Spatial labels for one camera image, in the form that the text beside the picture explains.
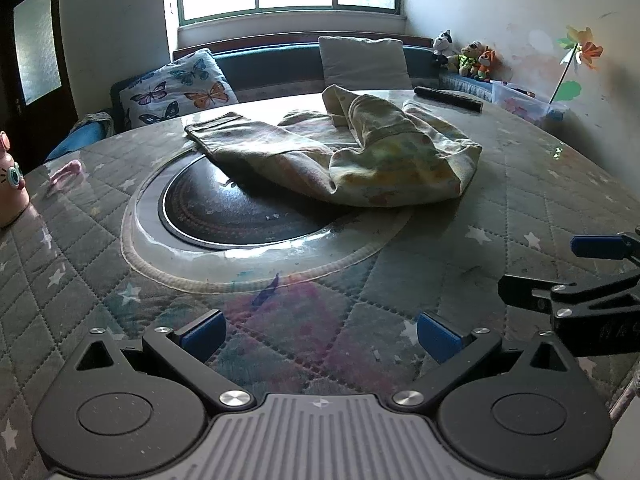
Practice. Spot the black and white plush toy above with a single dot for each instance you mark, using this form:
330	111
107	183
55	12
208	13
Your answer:
442	47

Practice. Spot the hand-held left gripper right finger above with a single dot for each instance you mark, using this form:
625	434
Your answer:
437	340

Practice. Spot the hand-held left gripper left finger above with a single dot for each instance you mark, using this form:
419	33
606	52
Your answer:
205	332

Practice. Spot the dark door with frosted glass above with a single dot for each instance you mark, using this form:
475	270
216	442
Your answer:
35	45

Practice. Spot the clear plastic storage box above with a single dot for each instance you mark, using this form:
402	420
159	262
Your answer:
520	102

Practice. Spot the pink figure bottle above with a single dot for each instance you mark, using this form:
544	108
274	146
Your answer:
10	185

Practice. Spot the yellow green plush toy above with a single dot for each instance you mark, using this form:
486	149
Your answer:
469	59

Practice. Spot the black remote control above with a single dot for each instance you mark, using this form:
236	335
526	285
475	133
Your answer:
450	97

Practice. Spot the orange plush toy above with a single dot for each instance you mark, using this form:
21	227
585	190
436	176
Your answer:
487	62

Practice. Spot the teal upholstered bench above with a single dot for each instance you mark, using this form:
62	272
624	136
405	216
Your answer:
270	70

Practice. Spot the grey cushion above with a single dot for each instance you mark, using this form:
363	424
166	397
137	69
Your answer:
365	62

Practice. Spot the small pink object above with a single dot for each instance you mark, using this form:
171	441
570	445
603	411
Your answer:
67	169

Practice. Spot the blue cushion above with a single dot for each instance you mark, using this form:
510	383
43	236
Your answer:
80	139

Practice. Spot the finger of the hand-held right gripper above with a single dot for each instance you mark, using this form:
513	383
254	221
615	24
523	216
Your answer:
595	246
530	296

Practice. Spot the butterfly print cushion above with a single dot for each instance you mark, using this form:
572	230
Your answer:
170	90

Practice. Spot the pale floral printed pants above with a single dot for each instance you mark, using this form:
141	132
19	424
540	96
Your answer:
400	160

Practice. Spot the colourful paper pinwheel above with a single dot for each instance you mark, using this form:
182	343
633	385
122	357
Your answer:
582	50

